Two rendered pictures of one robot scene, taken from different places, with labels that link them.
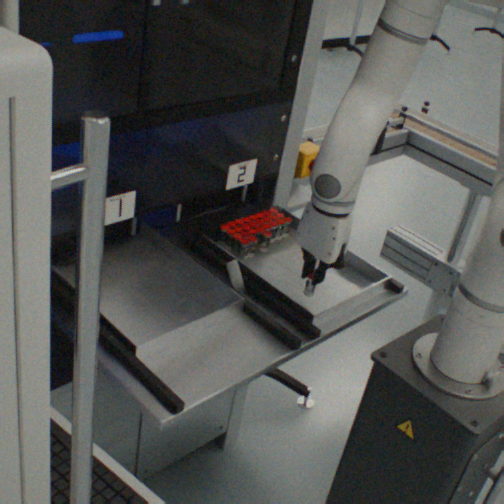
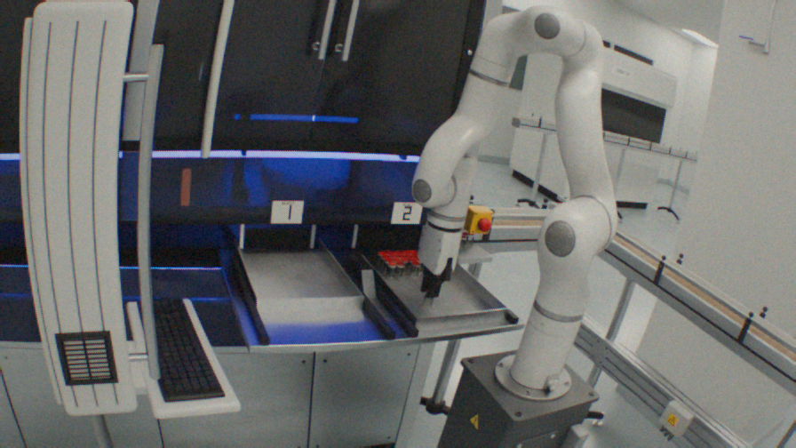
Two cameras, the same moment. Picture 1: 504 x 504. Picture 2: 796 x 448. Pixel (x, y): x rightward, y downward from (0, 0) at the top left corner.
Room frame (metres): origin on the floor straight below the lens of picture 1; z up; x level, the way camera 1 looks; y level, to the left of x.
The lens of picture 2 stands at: (0.02, -0.49, 1.52)
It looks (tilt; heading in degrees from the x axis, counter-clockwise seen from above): 20 degrees down; 22
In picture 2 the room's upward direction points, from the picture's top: 10 degrees clockwise
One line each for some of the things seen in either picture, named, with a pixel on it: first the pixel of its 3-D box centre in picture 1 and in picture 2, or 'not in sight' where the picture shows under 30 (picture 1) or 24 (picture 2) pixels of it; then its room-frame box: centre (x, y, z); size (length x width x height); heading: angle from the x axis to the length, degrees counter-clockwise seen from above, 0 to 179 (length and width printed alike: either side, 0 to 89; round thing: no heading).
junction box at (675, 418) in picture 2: not in sight; (675, 418); (1.67, -1.04, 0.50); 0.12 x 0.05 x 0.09; 50
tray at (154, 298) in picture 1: (139, 282); (290, 271); (1.11, 0.21, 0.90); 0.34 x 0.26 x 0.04; 50
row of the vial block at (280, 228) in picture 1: (261, 235); (415, 267); (1.37, -0.01, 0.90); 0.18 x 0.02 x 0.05; 139
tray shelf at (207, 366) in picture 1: (223, 285); (362, 292); (1.20, 0.05, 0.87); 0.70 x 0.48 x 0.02; 140
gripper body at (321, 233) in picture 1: (326, 226); (441, 244); (1.18, -0.13, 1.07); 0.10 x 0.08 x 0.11; 50
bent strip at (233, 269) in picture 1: (252, 289); (377, 293); (1.15, -0.02, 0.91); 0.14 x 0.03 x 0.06; 50
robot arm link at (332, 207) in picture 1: (332, 198); (446, 217); (1.18, -0.13, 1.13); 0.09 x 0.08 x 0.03; 50
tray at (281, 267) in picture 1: (295, 261); (433, 287); (1.30, -0.10, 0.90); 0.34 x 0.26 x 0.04; 49
